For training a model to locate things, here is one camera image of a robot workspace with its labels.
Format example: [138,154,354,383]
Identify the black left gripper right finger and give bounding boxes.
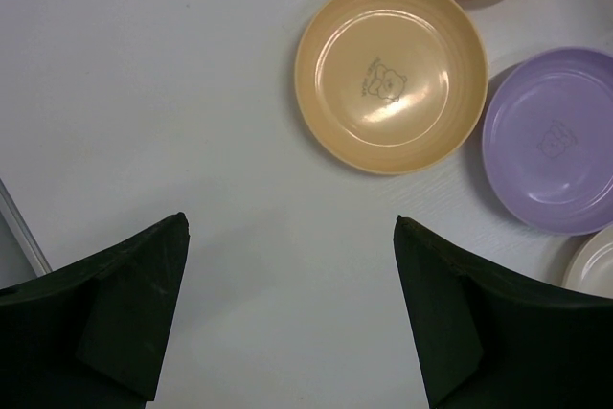
[394,217,612,408]

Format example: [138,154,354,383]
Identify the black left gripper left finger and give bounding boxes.
[1,213,190,408]

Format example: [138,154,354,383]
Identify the yellow plate left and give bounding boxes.
[294,0,489,175]

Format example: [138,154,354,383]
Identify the cream plate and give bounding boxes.
[562,226,613,299]

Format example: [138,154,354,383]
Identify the purple plate centre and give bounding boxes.
[482,47,612,236]

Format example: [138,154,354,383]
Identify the aluminium frame rail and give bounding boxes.
[1,183,53,277]

